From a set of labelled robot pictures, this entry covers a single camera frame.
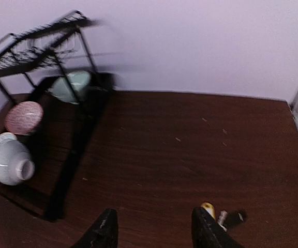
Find light green ceramic bowl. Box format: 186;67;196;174
50;70;91;105

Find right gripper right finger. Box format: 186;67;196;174
191;207;243;248

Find pink patterned bowl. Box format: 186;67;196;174
4;101;44;136

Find yellow tagged keys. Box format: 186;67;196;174
201;202;247;231

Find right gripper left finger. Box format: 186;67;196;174
71;208;118;248

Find black wire dish rack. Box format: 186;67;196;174
0;10;114;221

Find pale blue tilted bowl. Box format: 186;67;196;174
0;140;35;186

